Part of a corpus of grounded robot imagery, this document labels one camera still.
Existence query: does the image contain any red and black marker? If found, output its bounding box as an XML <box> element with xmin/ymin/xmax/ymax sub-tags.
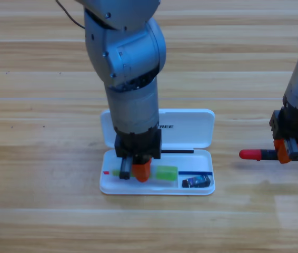
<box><xmin>239</xmin><ymin>149</ymin><xmax>298</xmax><ymax>162</ymax></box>

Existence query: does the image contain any green highlighter pen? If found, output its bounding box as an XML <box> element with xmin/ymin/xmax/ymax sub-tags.
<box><xmin>111</xmin><ymin>165</ymin><xmax>178</xmax><ymax>182</ymax></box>

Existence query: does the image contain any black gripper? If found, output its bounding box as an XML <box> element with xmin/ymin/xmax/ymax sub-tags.
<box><xmin>269</xmin><ymin>106</ymin><xmax>298</xmax><ymax>164</ymax></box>
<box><xmin>114</xmin><ymin>129</ymin><xmax>163</xmax><ymax>183</ymax></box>

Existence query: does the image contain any black and blue eraser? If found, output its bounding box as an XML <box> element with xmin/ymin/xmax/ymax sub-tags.
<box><xmin>182</xmin><ymin>174</ymin><xmax>212</xmax><ymax>189</ymax></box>

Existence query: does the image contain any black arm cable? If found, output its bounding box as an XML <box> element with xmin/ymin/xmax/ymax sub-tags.
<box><xmin>55</xmin><ymin>0</ymin><xmax>86</xmax><ymax>30</ymax></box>

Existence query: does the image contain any white Unitree pencil case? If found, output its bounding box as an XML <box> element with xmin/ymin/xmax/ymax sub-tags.
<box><xmin>99</xmin><ymin>108</ymin><xmax>216</xmax><ymax>196</ymax></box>

